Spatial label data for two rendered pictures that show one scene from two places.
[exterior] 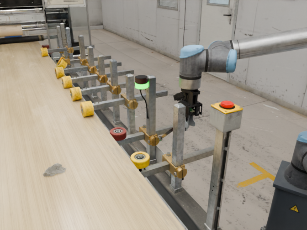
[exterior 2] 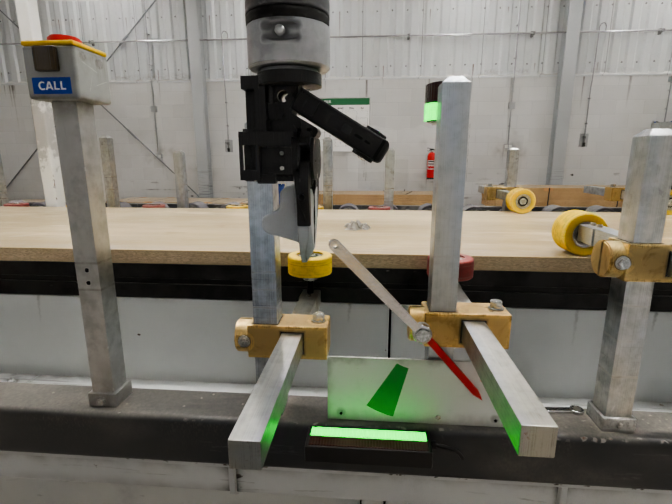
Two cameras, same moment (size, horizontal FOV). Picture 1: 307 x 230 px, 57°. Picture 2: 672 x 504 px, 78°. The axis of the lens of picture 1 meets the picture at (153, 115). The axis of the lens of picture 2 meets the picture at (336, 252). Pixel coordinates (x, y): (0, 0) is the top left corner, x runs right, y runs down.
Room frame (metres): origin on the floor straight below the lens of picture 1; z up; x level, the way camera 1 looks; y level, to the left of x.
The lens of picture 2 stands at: (1.41, -0.54, 1.08)
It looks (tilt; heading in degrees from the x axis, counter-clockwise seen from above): 13 degrees down; 122
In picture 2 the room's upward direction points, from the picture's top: straight up
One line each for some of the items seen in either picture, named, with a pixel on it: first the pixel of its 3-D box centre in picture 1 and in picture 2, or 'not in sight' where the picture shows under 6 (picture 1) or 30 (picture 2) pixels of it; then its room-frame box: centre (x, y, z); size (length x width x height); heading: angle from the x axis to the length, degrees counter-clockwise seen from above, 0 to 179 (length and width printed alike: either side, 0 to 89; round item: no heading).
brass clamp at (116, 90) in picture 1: (113, 87); not in sight; (1.70, 0.26, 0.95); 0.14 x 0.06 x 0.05; 28
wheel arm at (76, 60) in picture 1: (90, 59); not in sight; (2.41, 0.55, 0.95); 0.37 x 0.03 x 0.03; 118
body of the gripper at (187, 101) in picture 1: (189, 101); (284, 131); (1.10, -0.15, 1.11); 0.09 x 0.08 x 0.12; 28
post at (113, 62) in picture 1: (115, 96); not in sight; (1.68, 0.24, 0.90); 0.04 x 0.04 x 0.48; 28
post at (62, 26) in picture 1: (65, 46); not in sight; (3.01, 0.94, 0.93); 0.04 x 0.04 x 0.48; 28
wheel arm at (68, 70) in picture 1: (91, 67); not in sight; (2.16, 0.49, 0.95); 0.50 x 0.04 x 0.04; 118
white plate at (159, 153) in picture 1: (157, 154); (418, 392); (1.22, -0.02, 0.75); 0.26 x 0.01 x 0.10; 28
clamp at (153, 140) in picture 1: (148, 135); (455, 323); (1.26, 0.03, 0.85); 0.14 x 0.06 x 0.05; 28
